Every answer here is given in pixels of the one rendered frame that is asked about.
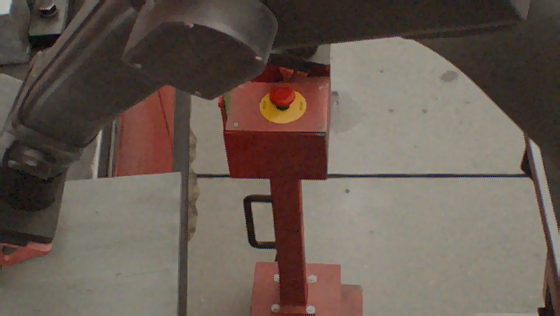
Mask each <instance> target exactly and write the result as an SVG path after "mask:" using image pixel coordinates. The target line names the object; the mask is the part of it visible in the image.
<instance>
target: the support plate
mask: <svg viewBox="0 0 560 316"><path fill-rule="evenodd" d="M181 200H182V175H181V173H180V172H175V173H165V174H154V175H133V176H122V177H112V178H101V179H91V180H70V181H65V187H64V193H63V198H62V203H61V208H60V213H59V220H58V225H57V230H56V235H55V236H54V239H53V243H52V248H51V250H50V252H48V253H47V254H45V255H41V256H36V257H32V258H25V259H24V260H22V261H20V262H18V263H17V264H13V265H12V266H6V265H2V267H1V271H0V316H178V311H179V273H180V237H181Z"/></svg>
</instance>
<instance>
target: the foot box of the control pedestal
mask: <svg viewBox="0 0 560 316"><path fill-rule="evenodd" d="M274 274H279V271H278V262H272V261H257V262H256V266H255V274H254V283H253V299H252V307H251V315H250V316H308V315H285V314H271V313H270V311H271V301H272V291H273V282H274ZM306 274H307V275H310V276H312V275H313V276H317V294H316V313H315V316H363V286H362V285H361V284H349V283H341V264H324V263H306Z"/></svg>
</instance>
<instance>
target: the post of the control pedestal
mask: <svg viewBox="0 0 560 316"><path fill-rule="evenodd" d="M269 186H270V195H271V203H272V212H273V220H274V228H275V245H276V254H277V262H278V271H279V279H280V296H281V302H282V303H283V304H285V303H286V304H305V303H306V295H307V274H306V256H305V239H304V223H303V205H302V180H269Z"/></svg>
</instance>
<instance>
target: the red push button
mask: <svg viewBox="0 0 560 316"><path fill-rule="evenodd" d="M295 98H296V94H295V92H294V90H293V89H292V88H290V87H287V86H278V87H276V88H273V89H272V90H271V92H270V94H269V99H270V101H271V102H272V103H273V104H274V105H276V108H277V109H278V110H282V111H283V110H288V109H289V108H290V105H291V103H292V102H293V101H294V99H295Z"/></svg>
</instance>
